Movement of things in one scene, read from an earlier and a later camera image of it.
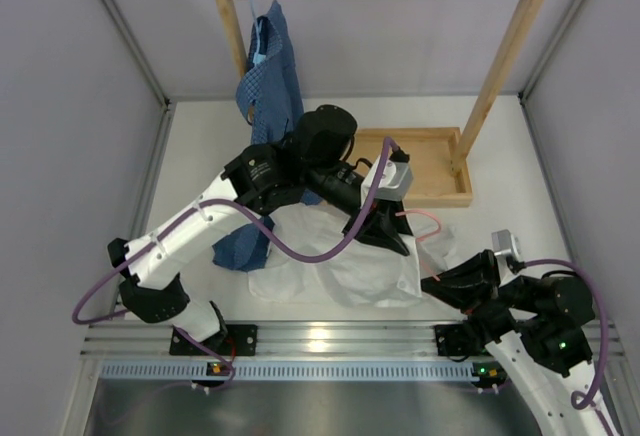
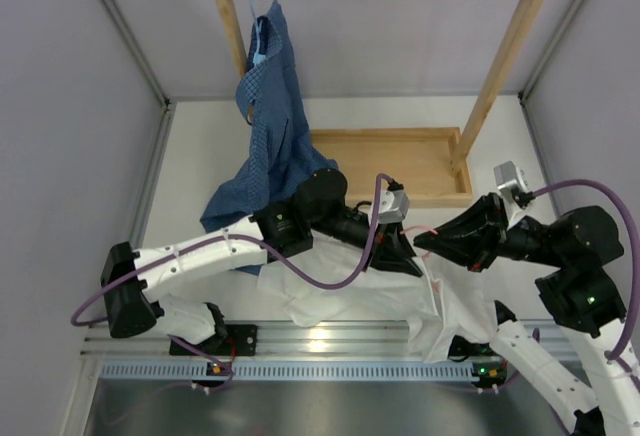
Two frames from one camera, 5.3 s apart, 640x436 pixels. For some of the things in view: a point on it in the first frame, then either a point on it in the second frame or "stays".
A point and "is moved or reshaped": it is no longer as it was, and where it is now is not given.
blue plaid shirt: [265, 86] stays
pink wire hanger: [423, 236] is moved or reshaped
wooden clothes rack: [441, 157] stays
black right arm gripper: [470, 285] to [474, 236]
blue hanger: [257, 57] stays
